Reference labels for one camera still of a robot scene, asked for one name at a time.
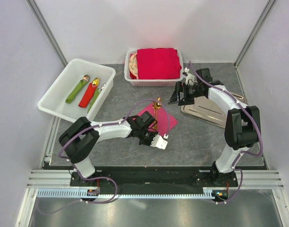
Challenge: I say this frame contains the green rolled napkin set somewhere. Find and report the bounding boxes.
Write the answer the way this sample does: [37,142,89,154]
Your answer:
[65,75,90,104]

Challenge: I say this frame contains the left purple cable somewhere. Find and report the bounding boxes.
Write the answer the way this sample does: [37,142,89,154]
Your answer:
[37,99,171,215]

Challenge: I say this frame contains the slotted cable duct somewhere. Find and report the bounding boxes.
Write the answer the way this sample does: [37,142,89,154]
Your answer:
[37,187,227,199]

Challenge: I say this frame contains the patterned paper plates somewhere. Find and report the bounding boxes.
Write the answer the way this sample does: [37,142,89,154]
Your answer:
[129,52,138,79]

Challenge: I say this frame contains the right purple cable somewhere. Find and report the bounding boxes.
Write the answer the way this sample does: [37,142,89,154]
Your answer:
[188,61,263,205]

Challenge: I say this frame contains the pink paper napkin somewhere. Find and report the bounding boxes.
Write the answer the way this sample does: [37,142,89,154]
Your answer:
[137,104,178,136]

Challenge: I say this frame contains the white plastic tub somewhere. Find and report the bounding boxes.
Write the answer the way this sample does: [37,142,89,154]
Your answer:
[38,58,116,122]

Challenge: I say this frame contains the gold spoon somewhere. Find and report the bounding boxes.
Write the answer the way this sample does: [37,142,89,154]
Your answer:
[153,101,162,130]

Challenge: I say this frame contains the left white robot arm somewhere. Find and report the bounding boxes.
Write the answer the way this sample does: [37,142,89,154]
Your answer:
[59,111,167,186]

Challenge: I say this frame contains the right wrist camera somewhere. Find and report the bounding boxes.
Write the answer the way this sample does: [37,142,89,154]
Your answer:
[183,67,195,86]

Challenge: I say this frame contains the stack of red napkins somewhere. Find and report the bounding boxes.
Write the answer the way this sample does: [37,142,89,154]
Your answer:
[136,48,182,80]

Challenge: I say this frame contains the gold fork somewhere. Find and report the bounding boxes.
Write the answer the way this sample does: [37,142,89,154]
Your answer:
[154,97,162,120]

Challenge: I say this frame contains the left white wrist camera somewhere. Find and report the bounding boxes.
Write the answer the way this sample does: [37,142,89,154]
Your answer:
[150,134,169,150]

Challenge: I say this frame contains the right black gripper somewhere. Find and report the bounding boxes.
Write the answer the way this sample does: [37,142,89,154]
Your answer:
[168,81,203,106]

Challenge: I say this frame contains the aluminium rail frame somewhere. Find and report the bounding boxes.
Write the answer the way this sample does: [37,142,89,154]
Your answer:
[14,169,289,227]

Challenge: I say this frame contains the white perforated basket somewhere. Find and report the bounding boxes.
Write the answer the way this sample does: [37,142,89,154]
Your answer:
[124,49,184,87]

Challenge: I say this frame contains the red rolled napkin set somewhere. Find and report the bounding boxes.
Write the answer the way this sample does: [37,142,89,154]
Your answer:
[78,77,100,108]

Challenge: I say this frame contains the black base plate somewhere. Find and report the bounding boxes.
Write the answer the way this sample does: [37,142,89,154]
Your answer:
[70,165,238,190]

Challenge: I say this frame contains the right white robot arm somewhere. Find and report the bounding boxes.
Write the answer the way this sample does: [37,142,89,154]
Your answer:
[168,68,262,187]

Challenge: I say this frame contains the purple cable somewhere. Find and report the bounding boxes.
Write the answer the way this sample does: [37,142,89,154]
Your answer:
[37,99,171,215]
[188,61,263,205]

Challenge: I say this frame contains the silver metal tray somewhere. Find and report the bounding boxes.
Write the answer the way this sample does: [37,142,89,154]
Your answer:
[181,89,247,128]

